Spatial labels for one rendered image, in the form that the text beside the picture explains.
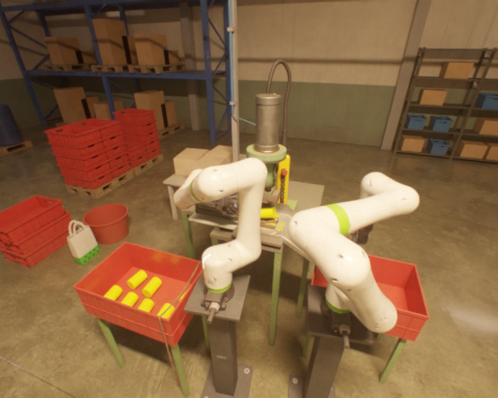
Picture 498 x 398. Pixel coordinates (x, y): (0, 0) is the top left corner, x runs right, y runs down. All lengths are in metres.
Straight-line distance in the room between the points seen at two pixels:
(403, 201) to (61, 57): 8.29
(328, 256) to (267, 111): 0.79
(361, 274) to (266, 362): 1.57
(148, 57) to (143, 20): 1.68
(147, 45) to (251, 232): 5.93
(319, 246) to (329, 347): 0.79
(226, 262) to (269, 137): 0.63
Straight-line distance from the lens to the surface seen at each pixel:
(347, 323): 1.22
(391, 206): 1.01
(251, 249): 1.18
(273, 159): 1.31
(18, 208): 3.73
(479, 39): 6.82
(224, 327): 1.45
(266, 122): 1.30
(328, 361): 1.54
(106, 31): 7.40
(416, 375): 2.43
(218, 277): 1.17
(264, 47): 6.75
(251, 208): 1.05
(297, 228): 0.79
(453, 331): 2.82
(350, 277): 0.70
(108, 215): 3.63
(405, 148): 6.48
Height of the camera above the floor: 1.93
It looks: 30 degrees down
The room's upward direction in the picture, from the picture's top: straight up
